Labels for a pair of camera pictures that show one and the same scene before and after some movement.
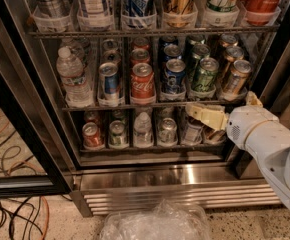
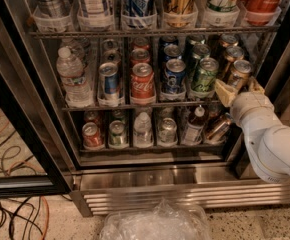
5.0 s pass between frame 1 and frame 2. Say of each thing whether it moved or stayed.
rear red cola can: stayed
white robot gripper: moved
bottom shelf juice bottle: stayed
